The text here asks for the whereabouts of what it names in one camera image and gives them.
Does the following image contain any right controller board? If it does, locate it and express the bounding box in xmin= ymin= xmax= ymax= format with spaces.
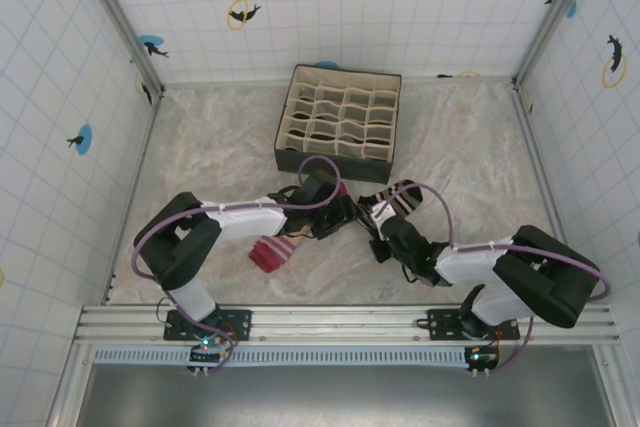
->
xmin=463 ymin=344 xmax=501 ymax=377

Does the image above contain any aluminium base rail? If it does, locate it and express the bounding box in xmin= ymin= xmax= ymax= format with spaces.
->
xmin=74 ymin=304 xmax=621 ymax=347

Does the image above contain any grey metal front panel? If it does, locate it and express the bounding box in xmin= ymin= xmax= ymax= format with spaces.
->
xmin=49 ymin=346 xmax=640 ymax=427

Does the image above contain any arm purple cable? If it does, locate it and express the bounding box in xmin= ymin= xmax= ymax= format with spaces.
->
xmin=130 ymin=155 xmax=343 ymax=376
xmin=382 ymin=185 xmax=614 ymax=376

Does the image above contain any aluminium frame post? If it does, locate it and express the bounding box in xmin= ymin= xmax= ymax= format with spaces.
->
xmin=74 ymin=0 xmax=166 ymax=98
xmin=512 ymin=0 xmax=601 ymax=91

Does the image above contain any fabric sock organizer box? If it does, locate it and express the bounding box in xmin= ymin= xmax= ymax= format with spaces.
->
xmin=273 ymin=63 xmax=403 ymax=184

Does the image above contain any yellow ring corner sticker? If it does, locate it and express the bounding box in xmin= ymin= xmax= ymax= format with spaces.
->
xmin=134 ymin=70 xmax=154 ymax=107

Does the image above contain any controller board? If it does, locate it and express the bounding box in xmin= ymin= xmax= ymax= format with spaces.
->
xmin=187 ymin=334 xmax=236 ymax=374
xmin=463 ymin=344 xmax=501 ymax=377

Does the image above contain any white slotted cable duct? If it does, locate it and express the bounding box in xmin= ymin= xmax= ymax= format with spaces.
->
xmin=92 ymin=345 xmax=501 ymax=366

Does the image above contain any black white striped sock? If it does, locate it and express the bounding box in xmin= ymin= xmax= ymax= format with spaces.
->
xmin=357 ymin=180 xmax=425 ymax=221

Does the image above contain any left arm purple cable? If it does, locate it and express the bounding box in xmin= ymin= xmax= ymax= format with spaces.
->
xmin=130 ymin=155 xmax=343 ymax=376

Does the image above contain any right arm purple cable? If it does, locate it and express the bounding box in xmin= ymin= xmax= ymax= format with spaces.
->
xmin=382 ymin=185 xmax=614 ymax=376

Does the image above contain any beige red purple-striped sock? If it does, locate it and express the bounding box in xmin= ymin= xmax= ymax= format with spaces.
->
xmin=248 ymin=184 xmax=349 ymax=274

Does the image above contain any left controller board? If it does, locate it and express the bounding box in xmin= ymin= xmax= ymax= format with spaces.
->
xmin=187 ymin=334 xmax=236 ymax=374

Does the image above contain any blue circle seal sticker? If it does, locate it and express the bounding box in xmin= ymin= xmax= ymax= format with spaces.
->
xmin=67 ymin=124 xmax=94 ymax=156

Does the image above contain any tall dolphin ring sticker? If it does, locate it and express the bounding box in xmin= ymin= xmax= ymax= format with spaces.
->
xmin=602 ymin=34 xmax=630 ymax=90

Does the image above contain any aluminium side rail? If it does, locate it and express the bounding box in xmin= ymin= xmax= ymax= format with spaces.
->
xmin=512 ymin=81 xmax=587 ymax=304
xmin=101 ymin=89 xmax=166 ymax=306

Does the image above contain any thin black wire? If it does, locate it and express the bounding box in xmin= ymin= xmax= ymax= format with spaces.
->
xmin=154 ymin=296 xmax=181 ymax=324

